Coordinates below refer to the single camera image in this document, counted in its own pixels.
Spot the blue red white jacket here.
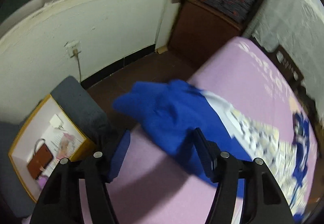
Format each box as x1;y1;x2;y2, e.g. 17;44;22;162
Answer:
113;80;310;221

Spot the pink bed sheet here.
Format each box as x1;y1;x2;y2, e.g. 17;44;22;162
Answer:
108;37;317;223

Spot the brown leather bag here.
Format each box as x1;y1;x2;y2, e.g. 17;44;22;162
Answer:
27;143;53;180

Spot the yellow framed white box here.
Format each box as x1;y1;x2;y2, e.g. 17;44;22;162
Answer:
8;95;95;202

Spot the dark wooden chair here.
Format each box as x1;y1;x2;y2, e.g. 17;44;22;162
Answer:
269;45;304;90

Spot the brown wooden cabinet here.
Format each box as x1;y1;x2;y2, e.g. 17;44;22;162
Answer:
167;0;243;68

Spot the white lace cloth cover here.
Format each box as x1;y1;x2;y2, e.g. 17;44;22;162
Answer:
252;0;323;112

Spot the wall socket with cable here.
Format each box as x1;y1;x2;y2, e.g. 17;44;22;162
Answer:
64;40;82;83

